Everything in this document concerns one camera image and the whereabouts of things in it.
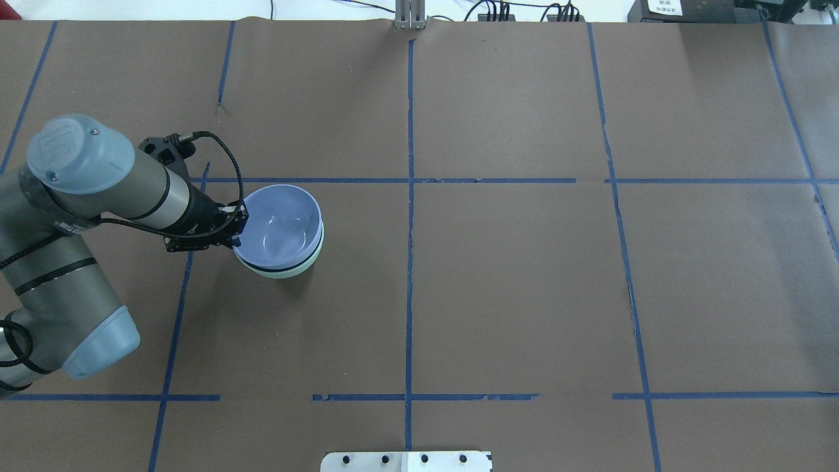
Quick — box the green ceramic bowl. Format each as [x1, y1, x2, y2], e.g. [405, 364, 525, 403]
[234, 223, 324, 280]

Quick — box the aluminium frame post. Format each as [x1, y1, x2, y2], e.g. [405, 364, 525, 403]
[395, 0, 428, 30]

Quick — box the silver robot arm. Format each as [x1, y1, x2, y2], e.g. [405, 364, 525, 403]
[1, 114, 248, 400]

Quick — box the black orange terminal block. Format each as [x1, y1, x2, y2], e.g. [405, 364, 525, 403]
[540, 1, 585, 23]
[469, 1, 516, 23]

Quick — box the blue ceramic bowl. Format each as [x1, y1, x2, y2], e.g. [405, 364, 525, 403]
[233, 184, 324, 273]

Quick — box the black desktop computer box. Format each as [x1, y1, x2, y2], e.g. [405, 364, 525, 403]
[627, 1, 763, 24]

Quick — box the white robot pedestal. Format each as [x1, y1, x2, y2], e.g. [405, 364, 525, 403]
[320, 450, 494, 471]

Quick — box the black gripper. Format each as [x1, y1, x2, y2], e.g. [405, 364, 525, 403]
[164, 190, 249, 253]

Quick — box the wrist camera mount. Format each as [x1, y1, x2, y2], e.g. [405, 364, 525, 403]
[138, 132, 197, 174]

